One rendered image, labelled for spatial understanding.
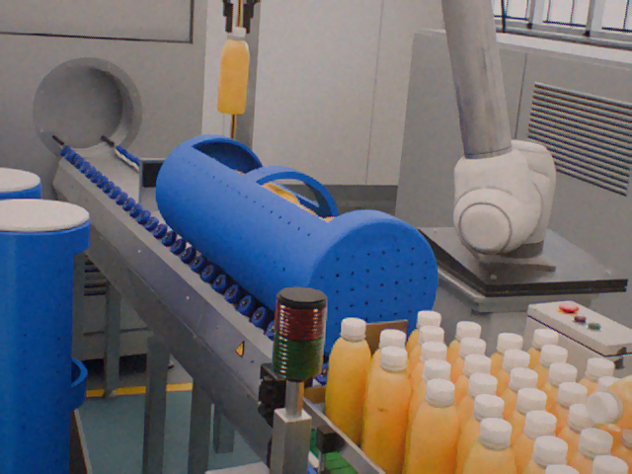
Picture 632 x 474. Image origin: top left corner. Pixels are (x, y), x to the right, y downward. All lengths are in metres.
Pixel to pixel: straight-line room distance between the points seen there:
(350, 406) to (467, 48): 0.79
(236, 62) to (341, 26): 4.80
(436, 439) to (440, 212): 3.24
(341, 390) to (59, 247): 0.97
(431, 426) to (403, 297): 0.48
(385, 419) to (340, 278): 0.34
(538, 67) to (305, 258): 2.30
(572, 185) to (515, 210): 1.68
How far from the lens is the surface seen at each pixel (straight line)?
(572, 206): 3.64
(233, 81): 2.36
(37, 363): 2.40
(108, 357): 3.80
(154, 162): 2.89
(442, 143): 4.53
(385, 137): 7.37
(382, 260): 1.73
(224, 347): 2.08
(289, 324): 1.16
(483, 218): 1.95
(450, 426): 1.35
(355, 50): 7.19
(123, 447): 3.52
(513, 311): 2.19
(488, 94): 1.98
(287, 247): 1.76
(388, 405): 1.45
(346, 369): 1.55
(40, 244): 2.30
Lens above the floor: 1.63
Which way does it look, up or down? 14 degrees down
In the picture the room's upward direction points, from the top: 5 degrees clockwise
